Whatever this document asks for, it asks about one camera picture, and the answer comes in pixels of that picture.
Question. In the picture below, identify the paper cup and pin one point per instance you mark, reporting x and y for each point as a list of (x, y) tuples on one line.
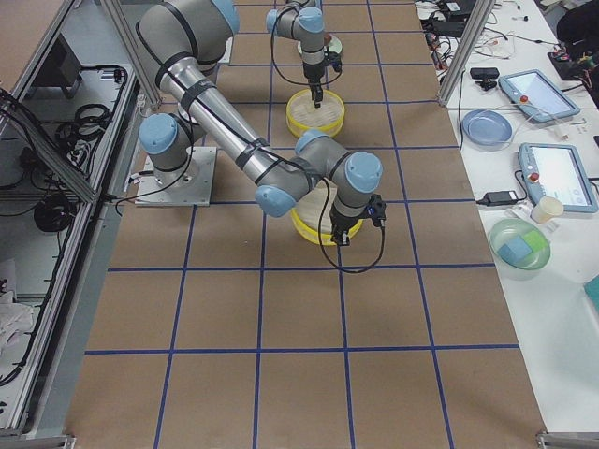
[(546, 209)]

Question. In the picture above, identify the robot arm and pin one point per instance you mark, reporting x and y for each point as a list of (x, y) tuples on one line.
[(179, 42), (302, 21)]

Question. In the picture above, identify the light green plate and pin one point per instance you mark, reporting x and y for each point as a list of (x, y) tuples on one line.
[(333, 44)]

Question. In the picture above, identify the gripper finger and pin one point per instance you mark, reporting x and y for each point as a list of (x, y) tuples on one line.
[(317, 99), (341, 239)]

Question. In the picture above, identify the lower teach pendant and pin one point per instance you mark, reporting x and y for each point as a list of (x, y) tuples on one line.
[(556, 170)]

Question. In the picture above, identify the teach pendant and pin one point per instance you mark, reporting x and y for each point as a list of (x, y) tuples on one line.
[(556, 170), (533, 93)]

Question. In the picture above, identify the blue plate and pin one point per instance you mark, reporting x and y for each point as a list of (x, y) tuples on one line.
[(487, 129)]

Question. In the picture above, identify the upper teach pendant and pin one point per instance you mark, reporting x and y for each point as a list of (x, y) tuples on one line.
[(533, 93)]

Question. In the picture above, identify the aluminium frame post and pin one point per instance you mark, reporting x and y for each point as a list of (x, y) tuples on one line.
[(472, 31)]

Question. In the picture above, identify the black power adapter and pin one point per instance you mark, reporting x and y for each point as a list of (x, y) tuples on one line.
[(500, 198)]

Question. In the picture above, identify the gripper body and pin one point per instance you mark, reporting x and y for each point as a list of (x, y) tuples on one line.
[(339, 221), (311, 73)]

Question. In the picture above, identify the yellow bamboo steamer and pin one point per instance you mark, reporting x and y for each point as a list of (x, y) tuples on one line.
[(311, 215), (301, 114)]

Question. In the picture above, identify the green bowl with sponges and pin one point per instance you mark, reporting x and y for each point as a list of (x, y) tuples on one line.
[(520, 244)]

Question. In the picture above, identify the black webcam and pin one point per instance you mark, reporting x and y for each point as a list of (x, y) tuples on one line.
[(485, 77)]

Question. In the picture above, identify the crumpled white cloth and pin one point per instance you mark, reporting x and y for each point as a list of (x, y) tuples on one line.
[(16, 318)]

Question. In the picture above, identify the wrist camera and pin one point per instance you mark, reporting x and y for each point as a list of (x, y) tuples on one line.
[(333, 59), (376, 210)]

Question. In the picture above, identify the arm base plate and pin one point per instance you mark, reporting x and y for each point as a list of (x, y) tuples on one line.
[(187, 186)]

